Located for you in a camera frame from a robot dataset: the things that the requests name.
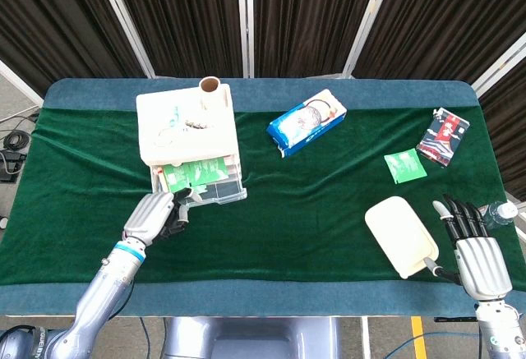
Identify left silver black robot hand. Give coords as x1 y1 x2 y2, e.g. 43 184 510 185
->
122 187 203 249

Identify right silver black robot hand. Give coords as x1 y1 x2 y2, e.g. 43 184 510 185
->
425 193 514 301

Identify clear drawer with green sachets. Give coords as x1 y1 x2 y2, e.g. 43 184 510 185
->
149 154 249 206

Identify green packets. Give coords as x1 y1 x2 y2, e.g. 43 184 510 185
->
163 157 230 194

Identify white plastic drawer unit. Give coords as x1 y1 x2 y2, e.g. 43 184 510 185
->
135 83 243 196

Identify green velvet cloth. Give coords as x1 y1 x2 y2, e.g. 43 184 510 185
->
0 106 526 288

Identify clear plastic water bottle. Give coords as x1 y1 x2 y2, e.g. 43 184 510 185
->
479 200 520 229

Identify cream lidded plastic box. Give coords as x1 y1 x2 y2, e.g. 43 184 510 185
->
364 196 441 280

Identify green sachet packet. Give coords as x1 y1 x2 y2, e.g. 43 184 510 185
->
383 148 428 186

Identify navy red patterned snack packet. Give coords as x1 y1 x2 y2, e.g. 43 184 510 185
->
416 107 470 168

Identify brown cardboard tube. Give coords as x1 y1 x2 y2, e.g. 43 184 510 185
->
198 76 224 110

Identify blue table cover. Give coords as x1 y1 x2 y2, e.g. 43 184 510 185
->
0 77 526 319

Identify silver robot torso base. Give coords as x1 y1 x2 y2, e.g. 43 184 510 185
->
161 316 343 359

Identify blue Oreo cookie box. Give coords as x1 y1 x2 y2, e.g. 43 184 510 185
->
265 89 348 159

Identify brown curtain folding screen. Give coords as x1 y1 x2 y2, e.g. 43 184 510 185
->
0 0 526 202

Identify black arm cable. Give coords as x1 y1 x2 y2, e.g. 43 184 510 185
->
107 279 137 321

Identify blue floor cable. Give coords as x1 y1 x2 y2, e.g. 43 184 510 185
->
381 329 482 359

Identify black floor cable bundle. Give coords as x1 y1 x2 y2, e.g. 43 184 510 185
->
0 115 40 151

